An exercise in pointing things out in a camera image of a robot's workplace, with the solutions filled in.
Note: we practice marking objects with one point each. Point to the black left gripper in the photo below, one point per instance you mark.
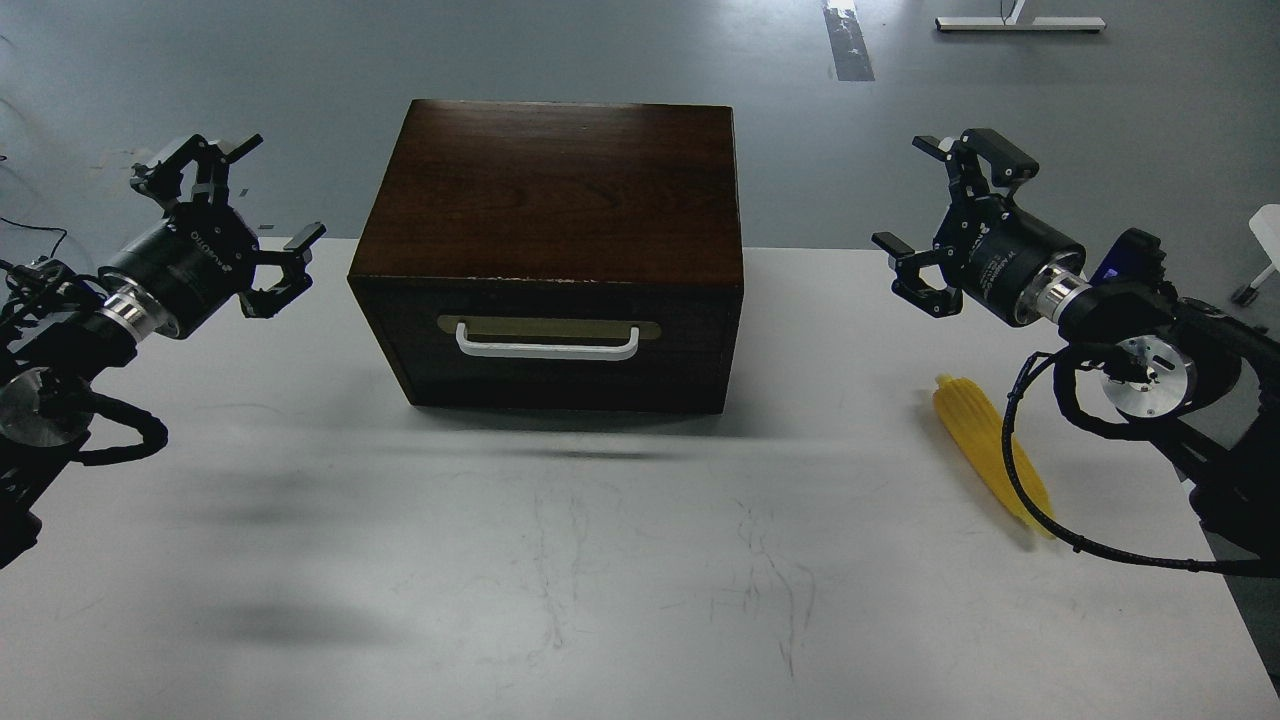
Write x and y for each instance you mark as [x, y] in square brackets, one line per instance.
[202, 254]

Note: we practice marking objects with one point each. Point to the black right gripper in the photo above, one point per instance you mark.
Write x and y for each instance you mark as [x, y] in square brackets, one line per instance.
[987, 246]

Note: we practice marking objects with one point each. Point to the white table leg base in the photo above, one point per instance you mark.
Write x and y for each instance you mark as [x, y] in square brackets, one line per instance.
[1018, 19]

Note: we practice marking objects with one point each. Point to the dark wooden drawer cabinet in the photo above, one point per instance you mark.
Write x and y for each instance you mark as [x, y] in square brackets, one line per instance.
[558, 192]

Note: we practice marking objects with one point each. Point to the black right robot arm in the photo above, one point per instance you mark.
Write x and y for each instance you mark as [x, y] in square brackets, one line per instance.
[1140, 362]

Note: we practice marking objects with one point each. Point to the yellow corn cob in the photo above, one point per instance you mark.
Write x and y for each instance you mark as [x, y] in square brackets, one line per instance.
[976, 427]

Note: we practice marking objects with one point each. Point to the white chair base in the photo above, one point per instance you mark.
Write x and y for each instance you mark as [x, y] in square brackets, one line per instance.
[1264, 225]

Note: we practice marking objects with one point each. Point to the wooden drawer with white handle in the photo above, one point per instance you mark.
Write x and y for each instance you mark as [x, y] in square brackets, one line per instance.
[542, 345]

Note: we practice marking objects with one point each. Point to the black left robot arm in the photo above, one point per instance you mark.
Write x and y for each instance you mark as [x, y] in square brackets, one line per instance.
[63, 328]

